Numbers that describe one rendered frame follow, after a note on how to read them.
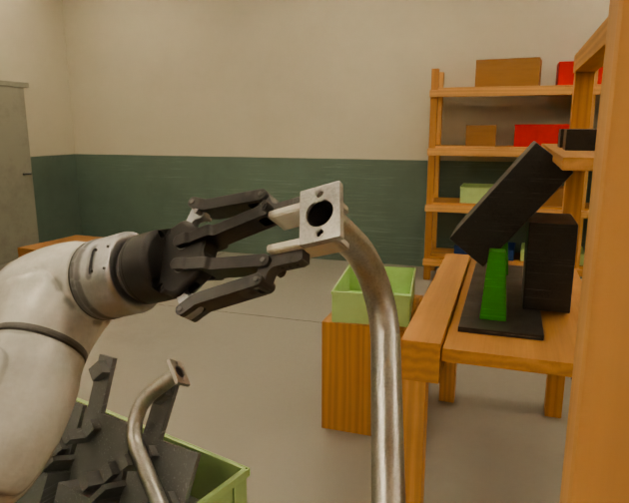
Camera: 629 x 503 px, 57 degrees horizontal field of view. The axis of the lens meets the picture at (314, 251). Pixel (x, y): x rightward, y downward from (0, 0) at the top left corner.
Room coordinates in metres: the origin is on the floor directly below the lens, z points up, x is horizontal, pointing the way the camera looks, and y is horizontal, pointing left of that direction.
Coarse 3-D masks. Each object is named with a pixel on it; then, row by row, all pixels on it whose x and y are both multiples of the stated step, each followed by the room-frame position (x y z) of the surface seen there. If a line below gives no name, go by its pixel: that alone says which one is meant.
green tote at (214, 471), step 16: (80, 400) 1.34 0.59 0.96; (192, 448) 1.12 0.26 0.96; (208, 464) 1.10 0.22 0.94; (224, 464) 1.07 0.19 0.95; (240, 464) 1.06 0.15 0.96; (208, 480) 1.10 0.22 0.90; (224, 480) 1.07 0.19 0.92; (240, 480) 1.02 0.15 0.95; (208, 496) 0.96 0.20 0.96; (224, 496) 0.99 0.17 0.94; (240, 496) 1.03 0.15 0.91
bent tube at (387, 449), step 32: (320, 192) 0.52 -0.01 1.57; (320, 224) 0.53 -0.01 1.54; (352, 224) 0.52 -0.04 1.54; (352, 256) 0.54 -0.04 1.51; (384, 288) 0.56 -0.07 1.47; (384, 320) 0.55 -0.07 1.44; (384, 352) 0.53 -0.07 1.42; (384, 384) 0.51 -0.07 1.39; (384, 416) 0.49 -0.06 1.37; (384, 448) 0.47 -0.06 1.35; (384, 480) 0.45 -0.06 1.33
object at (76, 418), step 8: (80, 408) 1.17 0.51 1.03; (72, 416) 1.17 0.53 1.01; (80, 416) 1.16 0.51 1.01; (72, 424) 1.16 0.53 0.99; (80, 424) 1.16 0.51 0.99; (72, 448) 1.14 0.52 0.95; (48, 472) 1.08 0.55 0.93; (56, 472) 1.09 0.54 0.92; (64, 472) 1.11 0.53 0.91; (40, 480) 1.07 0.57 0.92; (48, 480) 1.07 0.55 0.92; (56, 480) 1.09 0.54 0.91; (64, 480) 1.10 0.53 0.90; (32, 488) 1.07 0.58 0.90; (40, 488) 1.06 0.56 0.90; (48, 488) 1.07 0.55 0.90; (56, 488) 1.08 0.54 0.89; (24, 496) 1.07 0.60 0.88; (32, 496) 1.07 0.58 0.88; (40, 496) 1.06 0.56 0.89; (48, 496) 1.07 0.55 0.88
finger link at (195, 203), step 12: (252, 192) 0.57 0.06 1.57; (264, 192) 0.56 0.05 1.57; (192, 204) 0.60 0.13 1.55; (204, 204) 0.59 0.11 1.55; (216, 204) 0.58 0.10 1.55; (228, 204) 0.58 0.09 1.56; (240, 204) 0.57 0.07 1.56; (252, 204) 0.58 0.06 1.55; (216, 216) 0.60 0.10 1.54; (228, 216) 0.60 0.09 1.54
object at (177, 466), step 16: (176, 384) 1.09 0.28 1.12; (160, 400) 1.07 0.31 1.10; (160, 416) 1.07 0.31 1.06; (144, 432) 1.06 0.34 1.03; (160, 432) 1.05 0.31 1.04; (160, 448) 1.03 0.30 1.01; (176, 448) 1.02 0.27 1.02; (160, 464) 1.01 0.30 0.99; (176, 464) 1.00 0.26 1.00; (192, 464) 0.99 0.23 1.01; (128, 480) 1.02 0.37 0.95; (160, 480) 1.00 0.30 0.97; (176, 480) 0.98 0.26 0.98; (192, 480) 0.98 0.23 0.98; (128, 496) 1.01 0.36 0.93; (144, 496) 0.99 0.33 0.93
